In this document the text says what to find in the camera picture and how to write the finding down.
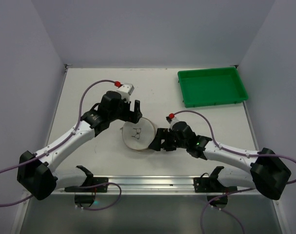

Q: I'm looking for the white mesh laundry bag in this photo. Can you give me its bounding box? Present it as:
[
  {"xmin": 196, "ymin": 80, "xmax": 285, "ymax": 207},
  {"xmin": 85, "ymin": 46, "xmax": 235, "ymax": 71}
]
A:
[{"xmin": 121, "ymin": 117, "xmax": 157, "ymax": 151}]

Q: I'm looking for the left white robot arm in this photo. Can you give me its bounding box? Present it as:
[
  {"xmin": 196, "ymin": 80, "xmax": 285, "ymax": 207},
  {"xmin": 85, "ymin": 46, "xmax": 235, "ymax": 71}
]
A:
[{"xmin": 17, "ymin": 91, "xmax": 142, "ymax": 200}]

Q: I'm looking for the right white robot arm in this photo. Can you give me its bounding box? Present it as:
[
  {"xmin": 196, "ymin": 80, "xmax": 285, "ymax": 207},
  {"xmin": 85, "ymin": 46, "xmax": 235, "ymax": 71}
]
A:
[{"xmin": 148, "ymin": 121, "xmax": 291, "ymax": 200}]

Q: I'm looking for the green plastic tray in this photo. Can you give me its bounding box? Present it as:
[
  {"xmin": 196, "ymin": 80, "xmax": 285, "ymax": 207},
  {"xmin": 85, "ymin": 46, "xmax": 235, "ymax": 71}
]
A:
[{"xmin": 178, "ymin": 67, "xmax": 249, "ymax": 108}]

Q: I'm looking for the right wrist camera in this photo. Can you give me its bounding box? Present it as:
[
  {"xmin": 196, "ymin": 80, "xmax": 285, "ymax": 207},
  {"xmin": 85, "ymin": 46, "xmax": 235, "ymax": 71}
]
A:
[{"xmin": 166, "ymin": 113, "xmax": 179, "ymax": 129}]

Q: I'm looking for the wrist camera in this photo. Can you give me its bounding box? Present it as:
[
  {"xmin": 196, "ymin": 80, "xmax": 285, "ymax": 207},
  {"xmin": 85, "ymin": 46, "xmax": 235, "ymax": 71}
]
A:
[
  {"xmin": 166, "ymin": 113, "xmax": 179, "ymax": 129},
  {"xmin": 114, "ymin": 81, "xmax": 135, "ymax": 103}
]

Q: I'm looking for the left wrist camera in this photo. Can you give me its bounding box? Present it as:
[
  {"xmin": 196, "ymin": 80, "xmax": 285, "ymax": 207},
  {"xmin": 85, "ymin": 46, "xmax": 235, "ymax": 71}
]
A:
[{"xmin": 114, "ymin": 81, "xmax": 135, "ymax": 103}]

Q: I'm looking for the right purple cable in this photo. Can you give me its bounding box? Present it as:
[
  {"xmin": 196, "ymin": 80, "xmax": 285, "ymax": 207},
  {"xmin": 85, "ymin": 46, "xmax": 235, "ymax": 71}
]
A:
[{"xmin": 174, "ymin": 110, "xmax": 296, "ymax": 234}]

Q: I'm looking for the purple cable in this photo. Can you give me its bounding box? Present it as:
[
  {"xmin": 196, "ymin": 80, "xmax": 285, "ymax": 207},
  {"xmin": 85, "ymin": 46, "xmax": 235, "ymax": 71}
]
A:
[
  {"xmin": 0, "ymin": 79, "xmax": 117, "ymax": 208},
  {"xmin": 174, "ymin": 110, "xmax": 296, "ymax": 234}
]

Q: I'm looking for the aluminium mounting rail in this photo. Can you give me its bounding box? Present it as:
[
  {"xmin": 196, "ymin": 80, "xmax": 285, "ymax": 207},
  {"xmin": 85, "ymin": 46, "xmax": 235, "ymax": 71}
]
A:
[{"xmin": 56, "ymin": 171, "xmax": 257, "ymax": 193}]

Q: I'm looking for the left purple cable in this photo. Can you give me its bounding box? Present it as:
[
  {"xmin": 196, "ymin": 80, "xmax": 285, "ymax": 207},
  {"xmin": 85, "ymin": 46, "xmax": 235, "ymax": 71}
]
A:
[{"xmin": 0, "ymin": 79, "xmax": 117, "ymax": 208}]

